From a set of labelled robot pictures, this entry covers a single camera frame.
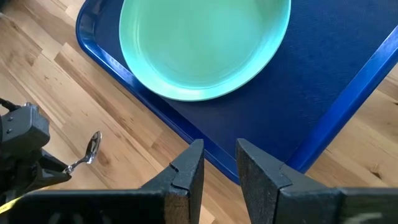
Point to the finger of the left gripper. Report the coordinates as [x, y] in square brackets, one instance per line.
[51, 160]
[51, 179]

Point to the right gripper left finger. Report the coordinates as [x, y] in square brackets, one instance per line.
[183, 186]

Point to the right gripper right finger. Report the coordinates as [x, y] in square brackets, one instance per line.
[264, 186]

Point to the teal round plate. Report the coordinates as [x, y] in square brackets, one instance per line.
[199, 46]

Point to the blue plastic tray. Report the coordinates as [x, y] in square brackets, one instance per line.
[295, 93]

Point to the yellow gripper tag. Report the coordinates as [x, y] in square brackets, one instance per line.
[9, 205]

